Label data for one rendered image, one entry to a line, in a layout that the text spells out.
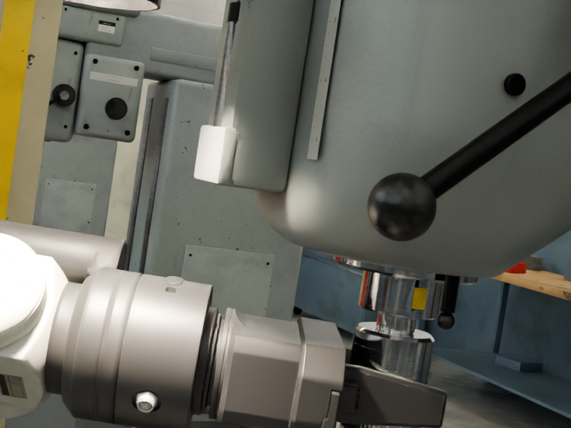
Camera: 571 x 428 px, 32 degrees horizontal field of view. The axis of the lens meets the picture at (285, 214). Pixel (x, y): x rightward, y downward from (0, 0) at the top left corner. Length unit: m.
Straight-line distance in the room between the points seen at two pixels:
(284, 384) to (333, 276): 7.83
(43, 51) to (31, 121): 0.15
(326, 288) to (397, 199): 8.05
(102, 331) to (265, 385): 0.09
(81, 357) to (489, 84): 0.26
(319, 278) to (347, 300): 0.55
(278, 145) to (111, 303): 0.13
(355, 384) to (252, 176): 0.13
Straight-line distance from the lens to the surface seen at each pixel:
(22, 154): 2.25
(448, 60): 0.48
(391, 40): 0.49
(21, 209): 2.26
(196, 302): 0.56
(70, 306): 0.58
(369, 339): 0.58
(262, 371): 0.55
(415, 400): 0.57
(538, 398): 6.00
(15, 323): 0.55
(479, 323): 7.74
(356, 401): 0.56
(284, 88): 0.53
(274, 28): 0.52
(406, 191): 0.43
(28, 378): 0.58
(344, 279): 8.20
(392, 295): 0.57
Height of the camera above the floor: 1.36
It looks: 3 degrees down
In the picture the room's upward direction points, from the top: 9 degrees clockwise
